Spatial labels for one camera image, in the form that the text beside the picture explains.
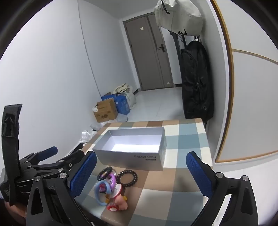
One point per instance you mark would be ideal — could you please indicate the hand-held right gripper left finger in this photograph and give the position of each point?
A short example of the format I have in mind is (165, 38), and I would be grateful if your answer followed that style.
(83, 173)

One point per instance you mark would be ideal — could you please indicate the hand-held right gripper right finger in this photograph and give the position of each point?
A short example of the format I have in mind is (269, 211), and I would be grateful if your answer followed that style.
(198, 173)

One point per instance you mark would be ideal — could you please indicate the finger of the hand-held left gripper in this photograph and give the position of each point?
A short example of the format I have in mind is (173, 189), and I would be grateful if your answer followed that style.
(71, 158)
(51, 150)

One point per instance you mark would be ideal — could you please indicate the red-rimmed pin badge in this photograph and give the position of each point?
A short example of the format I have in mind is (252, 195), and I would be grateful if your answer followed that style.
(117, 190)

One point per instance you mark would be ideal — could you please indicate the pink pig toy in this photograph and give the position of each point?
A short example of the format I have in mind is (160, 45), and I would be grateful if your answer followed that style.
(121, 202)

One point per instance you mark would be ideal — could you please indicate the silver cardboard box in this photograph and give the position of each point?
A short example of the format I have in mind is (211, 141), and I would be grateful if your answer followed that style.
(130, 158)

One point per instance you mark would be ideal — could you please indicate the person's left hand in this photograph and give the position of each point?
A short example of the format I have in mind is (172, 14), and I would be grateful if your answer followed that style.
(14, 214)

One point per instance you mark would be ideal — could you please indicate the crumpled clear plastic bags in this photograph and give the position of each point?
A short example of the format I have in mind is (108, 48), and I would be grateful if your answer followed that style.
(85, 135)

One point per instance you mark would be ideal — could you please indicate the checked tablecloth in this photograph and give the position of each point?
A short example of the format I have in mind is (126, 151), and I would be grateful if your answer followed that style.
(173, 141)

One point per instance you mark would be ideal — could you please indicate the brown cardboard box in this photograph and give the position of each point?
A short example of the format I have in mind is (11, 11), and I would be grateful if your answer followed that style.
(106, 110)

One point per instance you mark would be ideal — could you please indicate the blue cardboard box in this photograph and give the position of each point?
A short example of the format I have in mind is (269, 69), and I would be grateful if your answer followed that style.
(122, 104)

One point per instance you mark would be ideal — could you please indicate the white sack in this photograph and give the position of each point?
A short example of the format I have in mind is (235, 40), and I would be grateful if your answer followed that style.
(131, 97)

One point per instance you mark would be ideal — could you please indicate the black backpack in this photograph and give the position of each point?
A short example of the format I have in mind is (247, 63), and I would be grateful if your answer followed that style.
(195, 82)

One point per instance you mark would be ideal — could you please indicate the grey-brown door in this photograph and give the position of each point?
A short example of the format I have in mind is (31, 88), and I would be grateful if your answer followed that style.
(147, 54)

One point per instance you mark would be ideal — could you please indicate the light grey bag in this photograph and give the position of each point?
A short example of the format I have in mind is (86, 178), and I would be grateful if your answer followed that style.
(180, 15)

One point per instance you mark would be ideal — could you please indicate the wood-trimmed wall panel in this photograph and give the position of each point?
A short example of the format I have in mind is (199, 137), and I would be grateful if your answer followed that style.
(249, 108)

